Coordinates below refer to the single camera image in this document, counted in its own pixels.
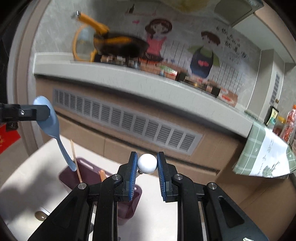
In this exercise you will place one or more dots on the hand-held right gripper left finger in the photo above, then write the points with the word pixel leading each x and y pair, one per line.
pixel 131 176

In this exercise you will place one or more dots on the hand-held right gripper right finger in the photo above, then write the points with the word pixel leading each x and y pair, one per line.
pixel 162 177

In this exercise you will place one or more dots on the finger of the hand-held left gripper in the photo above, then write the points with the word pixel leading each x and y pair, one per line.
pixel 34 112

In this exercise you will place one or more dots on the white round-ended utensil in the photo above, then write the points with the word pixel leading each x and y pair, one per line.
pixel 147 163

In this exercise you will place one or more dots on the light blue plastic spoon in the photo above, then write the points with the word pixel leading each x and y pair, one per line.
pixel 49 126

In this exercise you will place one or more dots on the maroon plastic utensil holder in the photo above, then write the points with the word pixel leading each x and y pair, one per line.
pixel 97 176

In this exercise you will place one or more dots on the red paper decoration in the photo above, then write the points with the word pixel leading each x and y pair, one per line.
pixel 7 139

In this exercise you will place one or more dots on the grey ventilation grille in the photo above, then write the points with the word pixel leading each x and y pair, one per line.
pixel 124 120

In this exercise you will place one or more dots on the wooden chopstick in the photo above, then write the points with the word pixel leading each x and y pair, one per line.
pixel 76 162

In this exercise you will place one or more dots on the white stone countertop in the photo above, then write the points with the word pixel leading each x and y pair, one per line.
pixel 138 88

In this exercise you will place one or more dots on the sink drain plug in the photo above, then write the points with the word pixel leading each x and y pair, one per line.
pixel 41 215

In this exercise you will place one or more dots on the green checked cloth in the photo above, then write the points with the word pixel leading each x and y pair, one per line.
pixel 263 153

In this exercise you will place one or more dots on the row of seasoning boxes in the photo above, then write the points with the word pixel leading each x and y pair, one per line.
pixel 161 70

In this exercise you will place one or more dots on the orange capped bottle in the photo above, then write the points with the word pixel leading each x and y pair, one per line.
pixel 278 124

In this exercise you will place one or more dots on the red chili jar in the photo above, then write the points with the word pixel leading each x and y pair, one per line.
pixel 290 126

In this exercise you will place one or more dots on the cartoon wall poster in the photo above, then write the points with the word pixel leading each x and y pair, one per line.
pixel 192 44

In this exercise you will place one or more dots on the small wall vent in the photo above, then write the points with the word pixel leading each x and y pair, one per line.
pixel 275 89

